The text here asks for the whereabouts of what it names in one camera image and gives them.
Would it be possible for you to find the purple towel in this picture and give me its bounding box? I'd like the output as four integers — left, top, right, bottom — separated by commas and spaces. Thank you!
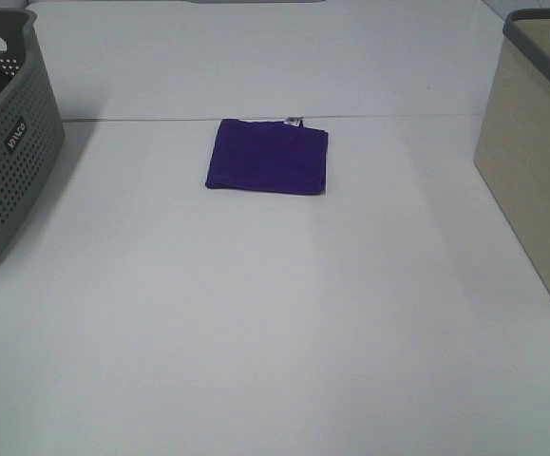
205, 119, 329, 196

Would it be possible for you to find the beige basket with grey rim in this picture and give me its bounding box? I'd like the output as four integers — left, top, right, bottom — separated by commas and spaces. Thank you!
474, 9, 550, 294

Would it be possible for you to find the grey perforated plastic basket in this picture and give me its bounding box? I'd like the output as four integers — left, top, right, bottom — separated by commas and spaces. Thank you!
0, 9, 65, 260

